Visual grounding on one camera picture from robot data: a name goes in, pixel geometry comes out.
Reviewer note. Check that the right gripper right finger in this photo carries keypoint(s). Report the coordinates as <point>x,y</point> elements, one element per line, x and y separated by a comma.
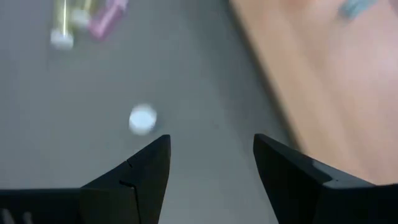
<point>289,186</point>

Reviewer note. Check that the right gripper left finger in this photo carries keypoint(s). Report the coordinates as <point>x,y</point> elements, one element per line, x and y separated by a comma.
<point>140,186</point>

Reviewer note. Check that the blue bottle with pink pills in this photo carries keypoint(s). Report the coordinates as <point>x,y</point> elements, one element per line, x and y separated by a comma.
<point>143,119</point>

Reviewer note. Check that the pink pill bottle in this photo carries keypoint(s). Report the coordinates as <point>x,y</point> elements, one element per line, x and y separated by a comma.
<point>107,18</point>

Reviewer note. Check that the wooden shelf with black frame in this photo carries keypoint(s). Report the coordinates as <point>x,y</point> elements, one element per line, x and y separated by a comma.
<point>342,93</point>

